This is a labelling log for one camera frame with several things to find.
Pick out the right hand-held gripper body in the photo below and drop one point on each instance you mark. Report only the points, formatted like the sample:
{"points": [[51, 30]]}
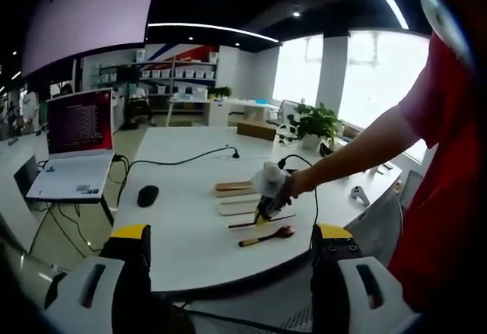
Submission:
{"points": [[272, 183]]}

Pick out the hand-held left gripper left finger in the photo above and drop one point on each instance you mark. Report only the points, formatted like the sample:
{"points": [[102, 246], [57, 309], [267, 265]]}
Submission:
{"points": [[129, 273]]}

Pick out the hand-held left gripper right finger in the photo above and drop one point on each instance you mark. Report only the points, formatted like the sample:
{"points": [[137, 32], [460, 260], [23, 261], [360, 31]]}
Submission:
{"points": [[331, 280]]}

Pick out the grey cutlery case lid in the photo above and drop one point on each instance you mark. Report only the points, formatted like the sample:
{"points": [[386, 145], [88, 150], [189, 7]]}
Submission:
{"points": [[237, 206]]}

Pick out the wooden spoon utensil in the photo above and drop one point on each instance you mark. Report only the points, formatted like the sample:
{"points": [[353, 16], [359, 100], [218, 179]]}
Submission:
{"points": [[283, 230]]}

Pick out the tan cutlery case base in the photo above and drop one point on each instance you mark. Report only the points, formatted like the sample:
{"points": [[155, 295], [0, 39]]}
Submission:
{"points": [[232, 187]]}

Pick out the person's right hand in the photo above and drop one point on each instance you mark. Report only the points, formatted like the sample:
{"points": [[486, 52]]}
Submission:
{"points": [[296, 185]]}

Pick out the brown cardboard box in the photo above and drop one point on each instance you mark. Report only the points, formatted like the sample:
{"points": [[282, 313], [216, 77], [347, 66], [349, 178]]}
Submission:
{"points": [[255, 130]]}

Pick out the white office chair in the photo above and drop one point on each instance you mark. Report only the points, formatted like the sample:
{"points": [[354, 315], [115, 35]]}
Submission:
{"points": [[287, 125]]}

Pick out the laptop stand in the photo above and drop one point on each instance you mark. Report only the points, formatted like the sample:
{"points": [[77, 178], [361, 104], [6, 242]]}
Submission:
{"points": [[107, 212]]}

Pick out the black headset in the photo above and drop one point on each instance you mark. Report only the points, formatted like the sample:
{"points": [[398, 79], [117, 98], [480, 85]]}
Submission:
{"points": [[326, 147]]}

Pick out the green potted plant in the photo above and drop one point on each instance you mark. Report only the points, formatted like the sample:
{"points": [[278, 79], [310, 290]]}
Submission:
{"points": [[317, 123]]}

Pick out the black computer mouse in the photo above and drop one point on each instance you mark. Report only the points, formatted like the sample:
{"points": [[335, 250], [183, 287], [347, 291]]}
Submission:
{"points": [[147, 196]]}

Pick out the white office desk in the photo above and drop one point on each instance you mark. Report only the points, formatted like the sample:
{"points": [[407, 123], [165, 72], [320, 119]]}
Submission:
{"points": [[243, 107]]}

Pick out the blue flat item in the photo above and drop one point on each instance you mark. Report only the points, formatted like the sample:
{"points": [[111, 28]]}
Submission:
{"points": [[263, 101]]}

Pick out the white hand controller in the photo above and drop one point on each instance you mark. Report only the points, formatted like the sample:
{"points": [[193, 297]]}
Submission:
{"points": [[359, 195]]}

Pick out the small green plant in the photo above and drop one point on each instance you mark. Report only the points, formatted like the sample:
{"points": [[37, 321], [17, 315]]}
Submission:
{"points": [[220, 92]]}

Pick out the white laptop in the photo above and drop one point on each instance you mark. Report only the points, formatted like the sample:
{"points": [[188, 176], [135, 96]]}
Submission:
{"points": [[72, 174]]}

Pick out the bright window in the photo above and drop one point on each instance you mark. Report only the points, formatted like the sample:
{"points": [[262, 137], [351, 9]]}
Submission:
{"points": [[380, 75], [296, 71]]}

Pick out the dark flat screen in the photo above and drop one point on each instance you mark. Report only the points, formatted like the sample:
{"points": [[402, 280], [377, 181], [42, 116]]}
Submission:
{"points": [[26, 174]]}

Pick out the shelf with white bins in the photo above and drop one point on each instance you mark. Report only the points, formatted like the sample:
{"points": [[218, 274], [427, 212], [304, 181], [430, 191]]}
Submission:
{"points": [[179, 73]]}

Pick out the person in red shirt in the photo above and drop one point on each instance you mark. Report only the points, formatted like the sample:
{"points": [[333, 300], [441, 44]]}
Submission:
{"points": [[445, 178]]}

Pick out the white worn device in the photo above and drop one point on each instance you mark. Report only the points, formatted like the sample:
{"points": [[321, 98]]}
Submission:
{"points": [[437, 18]]}

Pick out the large white display screen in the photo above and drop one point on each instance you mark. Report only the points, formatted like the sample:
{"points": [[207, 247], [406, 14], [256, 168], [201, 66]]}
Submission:
{"points": [[95, 18]]}

